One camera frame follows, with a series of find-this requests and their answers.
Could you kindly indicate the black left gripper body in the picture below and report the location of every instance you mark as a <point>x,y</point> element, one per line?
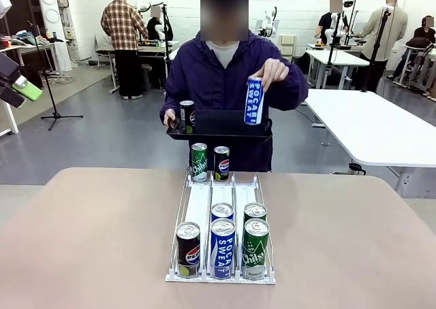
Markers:
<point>7,69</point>

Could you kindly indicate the green-padded left gripper finger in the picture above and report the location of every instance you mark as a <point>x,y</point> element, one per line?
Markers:
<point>29,91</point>
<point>12,96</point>

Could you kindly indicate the black serving tray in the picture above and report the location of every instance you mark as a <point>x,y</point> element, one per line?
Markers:
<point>218,122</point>

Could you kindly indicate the blue Pocari Sweat display can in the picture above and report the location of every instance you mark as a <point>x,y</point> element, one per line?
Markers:
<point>254,101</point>

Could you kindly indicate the person's right forearm purple sleeve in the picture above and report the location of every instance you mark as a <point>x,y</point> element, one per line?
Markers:
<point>169,101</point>

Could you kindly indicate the person's left forearm purple sleeve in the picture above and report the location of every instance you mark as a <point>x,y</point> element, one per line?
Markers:
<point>296,91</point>

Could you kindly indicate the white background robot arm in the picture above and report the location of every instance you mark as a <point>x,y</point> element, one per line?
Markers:
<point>269,23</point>
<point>329,33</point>

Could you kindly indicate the person in plaid shirt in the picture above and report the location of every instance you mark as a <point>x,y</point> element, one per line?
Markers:
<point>119,26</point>

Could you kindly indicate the person in black clothes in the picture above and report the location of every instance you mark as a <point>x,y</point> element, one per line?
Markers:
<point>155,30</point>

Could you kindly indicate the person in purple jacket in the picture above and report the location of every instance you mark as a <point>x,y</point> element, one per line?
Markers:
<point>221,81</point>

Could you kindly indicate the person in black shirt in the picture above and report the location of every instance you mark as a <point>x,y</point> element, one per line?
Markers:
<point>325,21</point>

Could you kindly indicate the person in beige jacket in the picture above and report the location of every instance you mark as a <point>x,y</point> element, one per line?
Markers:
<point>388,30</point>

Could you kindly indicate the seated person in black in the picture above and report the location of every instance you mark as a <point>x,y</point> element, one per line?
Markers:
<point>424,33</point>

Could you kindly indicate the person's right hand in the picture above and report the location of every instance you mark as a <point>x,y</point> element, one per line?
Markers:
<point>171,118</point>

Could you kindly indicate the person's left hand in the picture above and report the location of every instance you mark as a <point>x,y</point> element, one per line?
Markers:
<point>275,70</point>

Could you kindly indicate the black bag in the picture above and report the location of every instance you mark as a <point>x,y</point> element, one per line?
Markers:
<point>34,75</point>

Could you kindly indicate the white table with white legs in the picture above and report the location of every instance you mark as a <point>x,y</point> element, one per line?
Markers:
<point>13,122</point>

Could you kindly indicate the red cup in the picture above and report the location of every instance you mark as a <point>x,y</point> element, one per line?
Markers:
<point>5,43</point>

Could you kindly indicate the black tripod microphone stand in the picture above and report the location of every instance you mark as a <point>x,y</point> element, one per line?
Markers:
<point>55,114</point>

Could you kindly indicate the pile of clothes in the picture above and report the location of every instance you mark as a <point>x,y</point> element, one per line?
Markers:
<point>27,36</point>

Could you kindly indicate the white tower air conditioner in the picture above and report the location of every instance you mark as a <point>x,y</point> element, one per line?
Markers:
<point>51,16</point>

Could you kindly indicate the grey background workbench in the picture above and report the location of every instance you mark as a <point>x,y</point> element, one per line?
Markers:
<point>150,52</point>

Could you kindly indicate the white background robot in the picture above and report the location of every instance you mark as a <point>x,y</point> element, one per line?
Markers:
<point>144,7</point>

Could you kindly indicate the white height-adjustable desk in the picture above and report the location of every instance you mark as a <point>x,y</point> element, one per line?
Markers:
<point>173,53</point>

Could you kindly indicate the black pole stand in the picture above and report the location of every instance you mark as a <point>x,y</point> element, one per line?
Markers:
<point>329,64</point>
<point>166,26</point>

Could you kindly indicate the green Chilsung display can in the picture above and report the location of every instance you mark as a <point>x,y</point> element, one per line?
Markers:
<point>199,162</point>

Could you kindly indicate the black Pepsi display can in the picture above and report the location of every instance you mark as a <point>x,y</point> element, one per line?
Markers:
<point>221,166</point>

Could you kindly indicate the white drawer cabinet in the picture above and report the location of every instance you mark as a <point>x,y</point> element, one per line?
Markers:
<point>288,41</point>

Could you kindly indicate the white background desk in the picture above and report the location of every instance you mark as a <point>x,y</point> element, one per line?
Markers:
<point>340,57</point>

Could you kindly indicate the large white table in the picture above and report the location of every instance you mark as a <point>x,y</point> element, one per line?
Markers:
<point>357,118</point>

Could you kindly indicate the white wall electrical box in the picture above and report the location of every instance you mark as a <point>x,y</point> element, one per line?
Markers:
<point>69,33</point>

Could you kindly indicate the black camera on pole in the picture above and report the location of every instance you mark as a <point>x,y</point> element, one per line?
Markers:
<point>348,2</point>

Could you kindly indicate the black tripod camera stand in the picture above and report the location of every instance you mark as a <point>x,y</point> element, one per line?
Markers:
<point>374,57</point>

